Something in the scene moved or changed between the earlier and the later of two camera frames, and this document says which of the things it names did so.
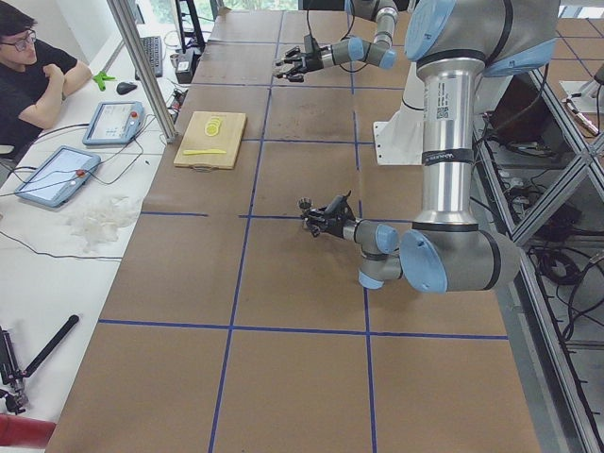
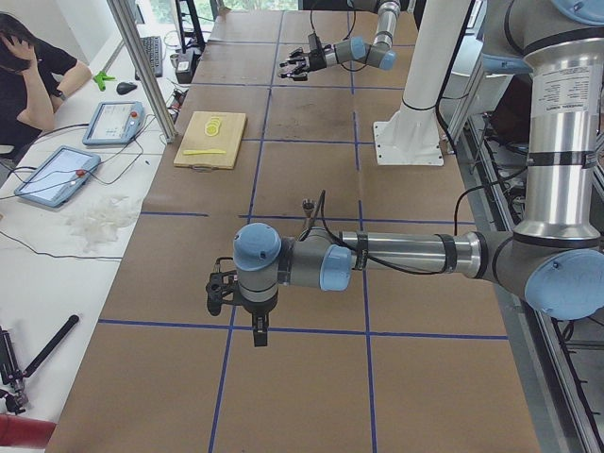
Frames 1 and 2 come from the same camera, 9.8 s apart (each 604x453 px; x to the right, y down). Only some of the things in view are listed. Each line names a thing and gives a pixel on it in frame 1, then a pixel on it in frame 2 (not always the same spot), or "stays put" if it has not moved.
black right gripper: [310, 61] stays put
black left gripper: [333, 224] to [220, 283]
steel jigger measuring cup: [305, 203] stays put
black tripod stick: [65, 328] stays put
